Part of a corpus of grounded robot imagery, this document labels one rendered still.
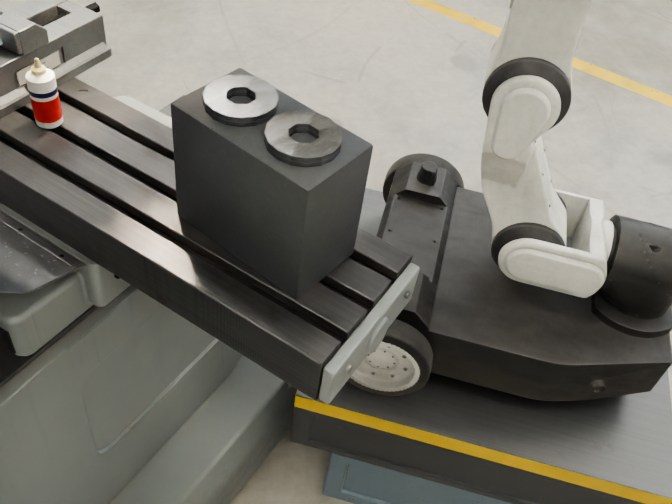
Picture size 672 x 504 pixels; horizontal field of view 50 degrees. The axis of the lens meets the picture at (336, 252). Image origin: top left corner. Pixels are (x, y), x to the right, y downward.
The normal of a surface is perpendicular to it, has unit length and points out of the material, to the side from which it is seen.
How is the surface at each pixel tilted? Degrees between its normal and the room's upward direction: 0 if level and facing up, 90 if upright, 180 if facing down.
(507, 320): 0
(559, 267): 90
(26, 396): 90
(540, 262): 90
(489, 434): 0
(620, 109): 0
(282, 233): 90
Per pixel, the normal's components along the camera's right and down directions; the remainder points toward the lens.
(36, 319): 0.83, 0.46
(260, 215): -0.63, 0.51
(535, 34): -0.24, 0.69
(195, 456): 0.11, -0.69
